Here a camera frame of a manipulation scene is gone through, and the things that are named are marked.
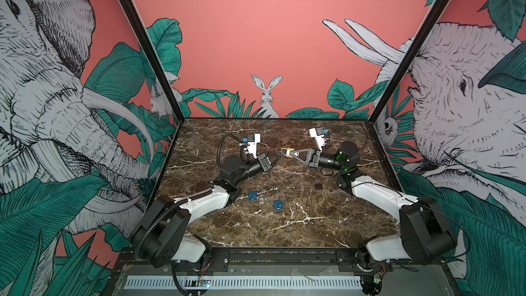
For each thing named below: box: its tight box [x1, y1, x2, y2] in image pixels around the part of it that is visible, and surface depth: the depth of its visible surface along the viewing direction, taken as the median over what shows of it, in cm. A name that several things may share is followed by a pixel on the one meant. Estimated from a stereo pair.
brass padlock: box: [280, 147, 296, 159], surface depth 73 cm
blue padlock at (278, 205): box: [273, 200, 283, 211], surface depth 90 cm
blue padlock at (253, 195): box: [247, 191, 259, 201], surface depth 92 cm
